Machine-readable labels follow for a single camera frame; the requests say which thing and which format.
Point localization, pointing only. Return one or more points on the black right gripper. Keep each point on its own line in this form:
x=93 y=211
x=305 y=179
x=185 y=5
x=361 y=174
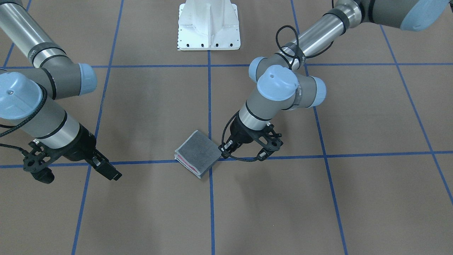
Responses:
x=81 y=145

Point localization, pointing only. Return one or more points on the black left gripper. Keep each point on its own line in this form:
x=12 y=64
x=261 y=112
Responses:
x=244 y=134

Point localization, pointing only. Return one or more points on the pink and grey towel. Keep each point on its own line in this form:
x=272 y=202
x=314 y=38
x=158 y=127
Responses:
x=198 y=154

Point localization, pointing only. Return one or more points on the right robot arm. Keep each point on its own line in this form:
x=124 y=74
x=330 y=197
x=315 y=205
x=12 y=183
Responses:
x=29 y=99

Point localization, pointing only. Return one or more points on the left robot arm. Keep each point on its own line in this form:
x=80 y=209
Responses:
x=279 y=87

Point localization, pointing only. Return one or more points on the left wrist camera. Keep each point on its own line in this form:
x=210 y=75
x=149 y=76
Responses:
x=269 y=140

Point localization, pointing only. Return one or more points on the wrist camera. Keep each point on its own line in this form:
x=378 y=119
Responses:
x=269 y=140
x=36 y=162

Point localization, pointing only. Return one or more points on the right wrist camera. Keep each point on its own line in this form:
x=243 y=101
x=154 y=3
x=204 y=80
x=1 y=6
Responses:
x=36 y=162

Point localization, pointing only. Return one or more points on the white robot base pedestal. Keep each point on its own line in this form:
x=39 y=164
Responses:
x=208 y=25

